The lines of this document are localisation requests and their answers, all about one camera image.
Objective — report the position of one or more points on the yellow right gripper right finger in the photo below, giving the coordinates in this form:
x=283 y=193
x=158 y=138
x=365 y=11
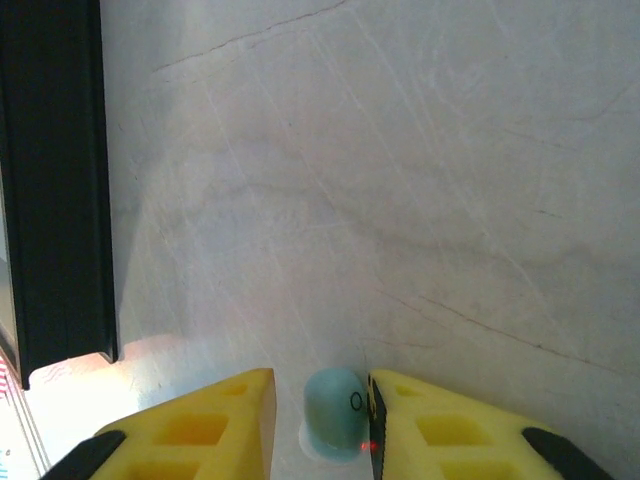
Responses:
x=450 y=440

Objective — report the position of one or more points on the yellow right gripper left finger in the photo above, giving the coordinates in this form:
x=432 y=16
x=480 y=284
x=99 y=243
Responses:
x=200 y=435

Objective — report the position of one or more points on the aluminium side rail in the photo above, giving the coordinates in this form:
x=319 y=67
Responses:
x=25 y=435

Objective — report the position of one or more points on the black and white chessboard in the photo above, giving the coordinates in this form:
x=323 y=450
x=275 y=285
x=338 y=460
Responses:
x=55 y=175

